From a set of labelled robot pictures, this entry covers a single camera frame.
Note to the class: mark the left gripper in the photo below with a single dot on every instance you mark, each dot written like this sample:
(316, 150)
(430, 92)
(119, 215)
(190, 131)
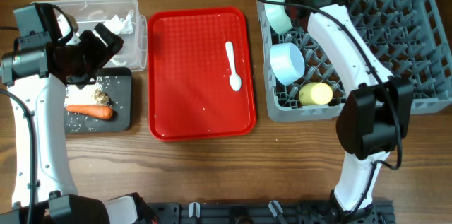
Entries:
(102, 53)

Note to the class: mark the white rice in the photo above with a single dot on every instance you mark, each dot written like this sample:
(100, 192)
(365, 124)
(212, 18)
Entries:
(75, 96)

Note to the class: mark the green bowl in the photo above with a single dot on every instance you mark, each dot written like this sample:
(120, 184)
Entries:
(277, 17)

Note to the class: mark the brown food scrap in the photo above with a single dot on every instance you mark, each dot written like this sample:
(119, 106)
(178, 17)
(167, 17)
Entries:
(100, 97)

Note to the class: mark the orange carrot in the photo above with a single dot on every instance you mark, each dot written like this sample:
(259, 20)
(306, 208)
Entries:
(96, 111)

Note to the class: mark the white napkin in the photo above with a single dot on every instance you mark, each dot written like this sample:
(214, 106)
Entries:
(120, 26)

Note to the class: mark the light blue small bowl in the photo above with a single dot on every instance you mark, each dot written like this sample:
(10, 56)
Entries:
(287, 63)

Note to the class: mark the yellow plastic cup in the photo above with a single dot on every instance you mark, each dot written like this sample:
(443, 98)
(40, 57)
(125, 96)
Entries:
(315, 94)

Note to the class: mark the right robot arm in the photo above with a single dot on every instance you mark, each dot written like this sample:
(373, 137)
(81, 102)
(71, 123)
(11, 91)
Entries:
(375, 116)

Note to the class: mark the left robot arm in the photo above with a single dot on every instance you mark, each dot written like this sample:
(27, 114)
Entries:
(34, 76)

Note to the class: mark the black waste tray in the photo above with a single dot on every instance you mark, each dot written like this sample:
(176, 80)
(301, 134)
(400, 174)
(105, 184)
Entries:
(117, 84)

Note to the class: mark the grey dishwasher rack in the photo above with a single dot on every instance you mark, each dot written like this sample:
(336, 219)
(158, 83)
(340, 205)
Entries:
(406, 36)

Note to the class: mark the clear plastic bin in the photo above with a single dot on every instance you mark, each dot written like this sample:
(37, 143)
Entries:
(88, 13)

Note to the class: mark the red serving tray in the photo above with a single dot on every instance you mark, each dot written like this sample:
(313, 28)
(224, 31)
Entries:
(189, 93)

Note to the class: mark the white plastic spoon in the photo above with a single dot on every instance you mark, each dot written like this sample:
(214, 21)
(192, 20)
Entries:
(235, 80)

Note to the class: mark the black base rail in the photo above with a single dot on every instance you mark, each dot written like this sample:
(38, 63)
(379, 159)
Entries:
(300, 213)

